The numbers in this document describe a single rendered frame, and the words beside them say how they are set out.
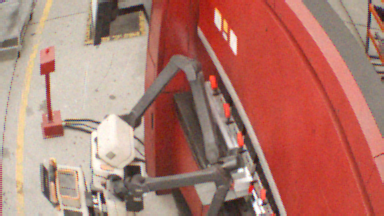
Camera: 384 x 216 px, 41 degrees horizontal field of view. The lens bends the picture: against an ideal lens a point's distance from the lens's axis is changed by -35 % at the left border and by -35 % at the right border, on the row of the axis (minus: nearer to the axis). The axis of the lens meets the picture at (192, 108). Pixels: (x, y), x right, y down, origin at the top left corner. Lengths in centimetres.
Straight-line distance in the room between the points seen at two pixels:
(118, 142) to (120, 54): 274
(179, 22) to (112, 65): 197
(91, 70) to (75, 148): 92
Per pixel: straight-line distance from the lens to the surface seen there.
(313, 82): 253
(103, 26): 395
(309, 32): 242
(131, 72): 572
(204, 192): 353
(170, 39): 396
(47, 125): 515
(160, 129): 436
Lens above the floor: 365
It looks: 42 degrees down
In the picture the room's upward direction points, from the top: 4 degrees clockwise
